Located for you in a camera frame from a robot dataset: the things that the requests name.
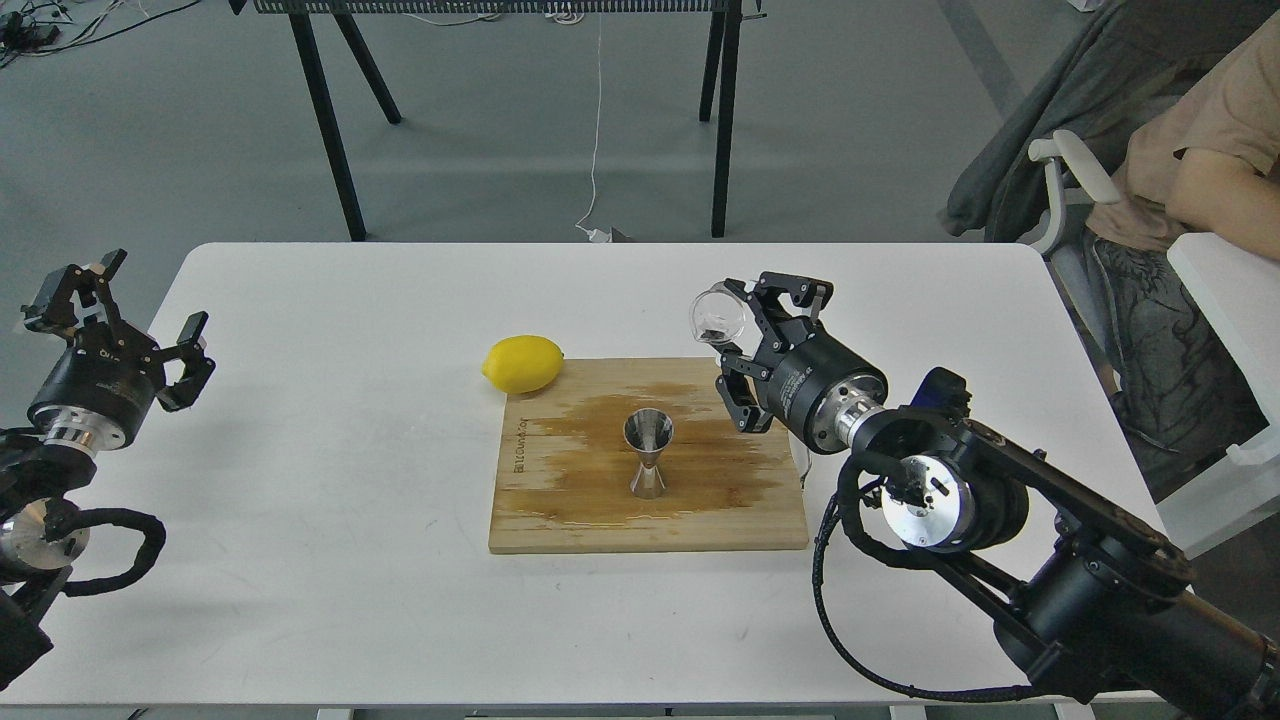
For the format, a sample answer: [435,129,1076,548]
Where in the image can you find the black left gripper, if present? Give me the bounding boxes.
[20,249,216,448]

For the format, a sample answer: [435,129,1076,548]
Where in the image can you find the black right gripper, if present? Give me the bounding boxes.
[714,272,888,455]

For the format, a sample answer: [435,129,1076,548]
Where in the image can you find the clear plastic measuring cup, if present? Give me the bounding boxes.
[689,281,748,346]

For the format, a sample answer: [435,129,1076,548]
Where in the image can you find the steel double jigger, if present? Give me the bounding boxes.
[623,407,675,500]

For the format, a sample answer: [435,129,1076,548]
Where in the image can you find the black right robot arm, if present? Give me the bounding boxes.
[690,272,1279,719]

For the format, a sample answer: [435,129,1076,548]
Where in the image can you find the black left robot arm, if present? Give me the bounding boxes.
[1,249,215,685]

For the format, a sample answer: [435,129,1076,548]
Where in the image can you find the wooden cutting board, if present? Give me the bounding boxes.
[488,357,809,553]

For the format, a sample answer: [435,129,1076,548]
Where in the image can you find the yellow lemon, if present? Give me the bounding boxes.
[481,334,564,395]

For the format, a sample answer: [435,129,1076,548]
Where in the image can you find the black trestle table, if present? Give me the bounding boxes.
[229,1,767,242]

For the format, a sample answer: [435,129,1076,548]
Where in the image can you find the grey office chair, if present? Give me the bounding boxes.
[940,0,1280,471]

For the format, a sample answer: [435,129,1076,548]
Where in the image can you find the seated person beige shirt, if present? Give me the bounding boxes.
[1080,15,1280,501]

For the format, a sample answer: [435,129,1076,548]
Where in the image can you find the white power cable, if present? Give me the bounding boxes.
[573,0,614,243]

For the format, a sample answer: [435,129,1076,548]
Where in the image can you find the black floor cables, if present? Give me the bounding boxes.
[0,0,206,70]

